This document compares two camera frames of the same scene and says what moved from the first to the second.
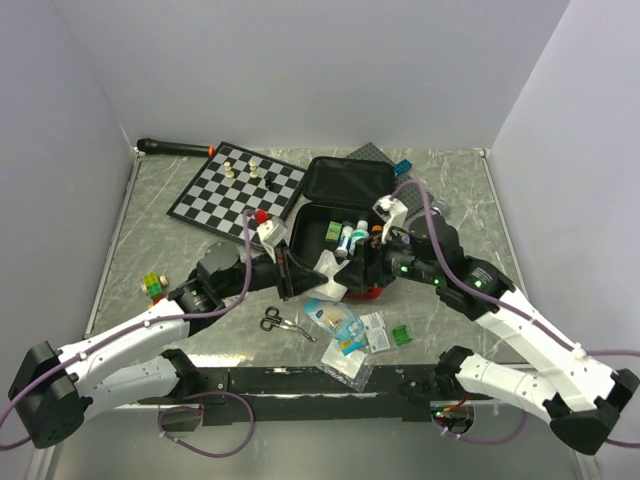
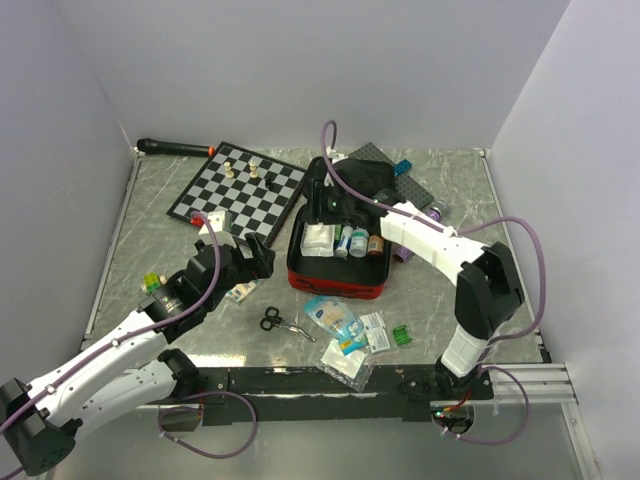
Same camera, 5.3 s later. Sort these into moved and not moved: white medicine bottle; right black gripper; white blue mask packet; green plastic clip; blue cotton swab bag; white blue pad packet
Moved: white blue mask packet; right black gripper
Not moved: white blue pad packet; white medicine bottle; green plastic clip; blue cotton swab bag
